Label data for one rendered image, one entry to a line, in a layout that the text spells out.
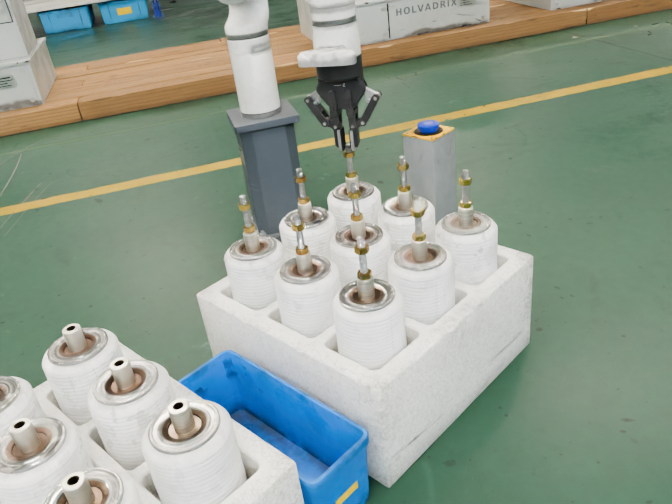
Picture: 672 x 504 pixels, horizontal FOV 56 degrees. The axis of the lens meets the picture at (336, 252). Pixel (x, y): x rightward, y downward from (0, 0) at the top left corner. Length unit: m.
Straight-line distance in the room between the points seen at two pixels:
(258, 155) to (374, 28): 1.71
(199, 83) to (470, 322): 2.13
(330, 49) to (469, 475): 0.65
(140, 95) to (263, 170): 1.47
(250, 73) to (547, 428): 0.92
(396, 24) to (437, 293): 2.31
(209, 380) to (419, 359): 0.34
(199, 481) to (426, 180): 0.72
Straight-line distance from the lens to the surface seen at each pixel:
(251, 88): 1.43
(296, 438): 0.99
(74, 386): 0.87
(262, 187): 1.48
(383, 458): 0.89
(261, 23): 1.42
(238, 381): 1.04
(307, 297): 0.88
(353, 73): 1.03
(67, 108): 2.90
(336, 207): 1.11
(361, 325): 0.81
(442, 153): 1.19
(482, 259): 0.99
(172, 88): 2.87
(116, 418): 0.77
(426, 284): 0.89
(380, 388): 0.81
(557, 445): 1.00
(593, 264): 1.39
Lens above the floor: 0.72
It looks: 30 degrees down
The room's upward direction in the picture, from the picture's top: 8 degrees counter-clockwise
